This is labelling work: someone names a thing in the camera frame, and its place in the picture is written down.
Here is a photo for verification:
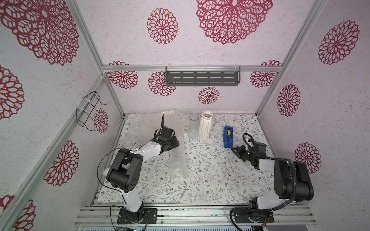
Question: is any black wire wall rack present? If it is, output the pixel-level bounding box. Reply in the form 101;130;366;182
75;91;108;133

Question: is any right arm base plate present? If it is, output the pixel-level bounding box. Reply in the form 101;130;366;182
231;208;275;223

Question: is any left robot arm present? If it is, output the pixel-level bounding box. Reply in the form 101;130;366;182
103;115;179;223

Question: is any white alarm clock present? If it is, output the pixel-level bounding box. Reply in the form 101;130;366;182
103;168;110;176

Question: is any grey slotted wall shelf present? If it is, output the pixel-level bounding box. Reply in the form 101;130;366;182
165;66;241;87

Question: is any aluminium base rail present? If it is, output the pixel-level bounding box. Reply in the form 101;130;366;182
74;204;317;228

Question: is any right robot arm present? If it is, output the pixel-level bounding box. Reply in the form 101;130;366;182
229;133;314;231

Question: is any clear bubble wrap sheet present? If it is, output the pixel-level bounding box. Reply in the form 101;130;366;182
118;110;189;149

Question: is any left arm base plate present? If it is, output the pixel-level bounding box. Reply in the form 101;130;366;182
117;208;158;225

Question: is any blue tape dispenser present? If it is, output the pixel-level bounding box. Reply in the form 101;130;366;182
223;126;234;149

